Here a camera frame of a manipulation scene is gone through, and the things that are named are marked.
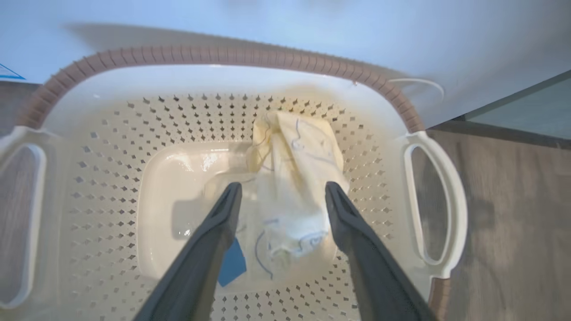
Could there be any pale teal cabinet panel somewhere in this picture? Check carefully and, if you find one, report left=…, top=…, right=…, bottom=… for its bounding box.
left=464, top=69, right=571, bottom=150

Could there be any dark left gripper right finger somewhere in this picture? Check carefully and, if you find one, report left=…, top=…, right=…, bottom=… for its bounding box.
left=325, top=181, right=435, bottom=321

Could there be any white perforated laundry basket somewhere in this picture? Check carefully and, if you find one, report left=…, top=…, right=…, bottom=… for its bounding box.
left=0, top=45, right=469, bottom=321

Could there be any white washing machine body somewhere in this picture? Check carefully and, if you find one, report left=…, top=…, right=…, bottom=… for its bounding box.
left=0, top=0, right=571, bottom=131

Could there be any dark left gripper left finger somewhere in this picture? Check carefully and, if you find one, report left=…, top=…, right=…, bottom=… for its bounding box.
left=134, top=182, right=243, bottom=321

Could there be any blue energy label sticker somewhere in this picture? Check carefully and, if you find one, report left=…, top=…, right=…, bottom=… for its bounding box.
left=0, top=62, right=25, bottom=82

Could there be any pale yellow printed garment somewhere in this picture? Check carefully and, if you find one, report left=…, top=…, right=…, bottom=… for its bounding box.
left=203, top=109, right=351, bottom=288

